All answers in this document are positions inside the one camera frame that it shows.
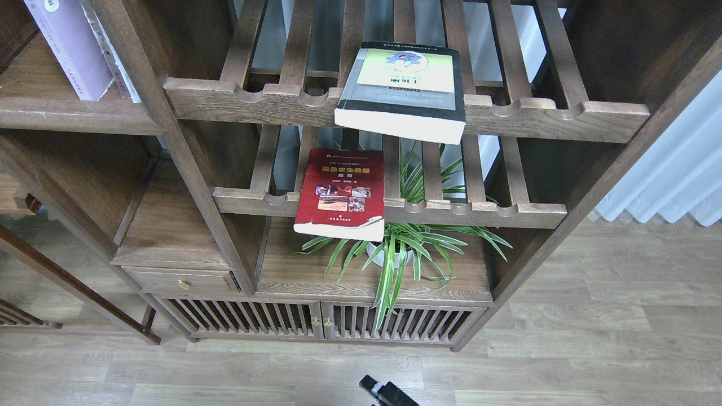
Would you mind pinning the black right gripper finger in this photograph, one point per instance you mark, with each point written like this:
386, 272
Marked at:
387, 394

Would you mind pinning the yellow and black thick book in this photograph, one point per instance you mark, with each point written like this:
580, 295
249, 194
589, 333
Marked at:
405, 90

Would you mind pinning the white and lilac book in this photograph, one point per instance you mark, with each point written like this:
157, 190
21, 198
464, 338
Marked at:
66, 29

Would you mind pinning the green spider plant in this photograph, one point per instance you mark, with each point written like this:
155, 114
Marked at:
405, 246

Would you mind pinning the red paperback book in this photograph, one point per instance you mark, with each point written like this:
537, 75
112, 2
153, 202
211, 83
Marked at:
343, 195

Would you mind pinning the dark wooden bookshelf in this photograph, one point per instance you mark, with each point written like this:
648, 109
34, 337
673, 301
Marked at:
201, 179

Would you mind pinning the dark wooden side furniture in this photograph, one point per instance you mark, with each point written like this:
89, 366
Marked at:
55, 287

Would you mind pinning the white curtain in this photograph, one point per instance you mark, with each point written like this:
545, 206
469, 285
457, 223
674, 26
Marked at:
680, 174

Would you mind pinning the standing book with pink spine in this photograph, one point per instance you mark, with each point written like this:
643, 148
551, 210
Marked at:
120, 75

